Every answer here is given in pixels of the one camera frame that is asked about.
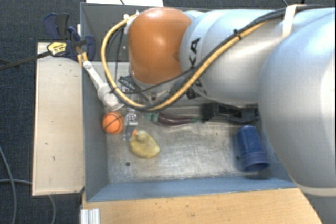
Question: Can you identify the orange basketball toy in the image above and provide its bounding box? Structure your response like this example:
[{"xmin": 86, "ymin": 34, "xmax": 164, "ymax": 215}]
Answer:
[{"xmin": 101, "ymin": 111, "xmax": 125, "ymax": 135}]

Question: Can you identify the yellow rubber duck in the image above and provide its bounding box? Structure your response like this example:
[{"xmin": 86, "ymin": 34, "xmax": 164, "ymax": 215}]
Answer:
[{"xmin": 129, "ymin": 129, "xmax": 161, "ymax": 159}]

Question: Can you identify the grey metal bin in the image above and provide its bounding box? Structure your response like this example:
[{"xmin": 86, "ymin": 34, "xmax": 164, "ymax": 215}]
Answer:
[{"xmin": 79, "ymin": 2, "xmax": 299, "ymax": 204}]

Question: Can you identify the black ribbed tool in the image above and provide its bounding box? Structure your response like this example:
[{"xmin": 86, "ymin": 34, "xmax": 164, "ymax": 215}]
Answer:
[{"xmin": 200, "ymin": 102, "xmax": 260, "ymax": 124}]

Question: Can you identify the pale wood board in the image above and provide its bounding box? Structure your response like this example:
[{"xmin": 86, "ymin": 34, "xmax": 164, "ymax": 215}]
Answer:
[{"xmin": 31, "ymin": 42, "xmax": 86, "ymax": 197}]

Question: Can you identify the blue plastic cup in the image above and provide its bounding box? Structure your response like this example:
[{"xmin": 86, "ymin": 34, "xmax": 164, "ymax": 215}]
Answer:
[{"xmin": 235, "ymin": 124, "xmax": 271, "ymax": 173}]

